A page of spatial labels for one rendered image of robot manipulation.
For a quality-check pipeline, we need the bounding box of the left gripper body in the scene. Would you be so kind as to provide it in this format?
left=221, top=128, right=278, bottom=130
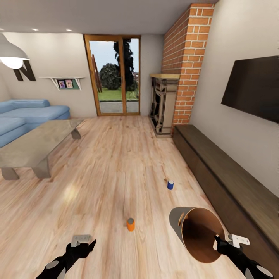
left=66, top=243, right=89, bottom=265

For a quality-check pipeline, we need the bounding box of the can of soda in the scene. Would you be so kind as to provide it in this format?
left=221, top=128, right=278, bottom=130
left=168, top=180, right=174, bottom=189
left=127, top=218, right=134, bottom=231

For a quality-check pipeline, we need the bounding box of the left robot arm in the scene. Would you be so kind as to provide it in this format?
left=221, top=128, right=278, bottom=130
left=35, top=234, right=96, bottom=279

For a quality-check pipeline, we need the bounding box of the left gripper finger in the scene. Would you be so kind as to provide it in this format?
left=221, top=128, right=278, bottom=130
left=88, top=239, right=96, bottom=253

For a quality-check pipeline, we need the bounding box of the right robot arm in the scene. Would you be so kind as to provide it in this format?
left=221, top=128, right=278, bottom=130
left=215, top=234, right=274, bottom=279

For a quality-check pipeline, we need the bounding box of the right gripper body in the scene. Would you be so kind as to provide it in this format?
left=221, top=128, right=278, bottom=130
left=217, top=239, right=244, bottom=265

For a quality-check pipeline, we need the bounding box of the trash can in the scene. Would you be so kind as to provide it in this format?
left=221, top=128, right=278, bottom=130
left=169, top=207, right=225, bottom=264

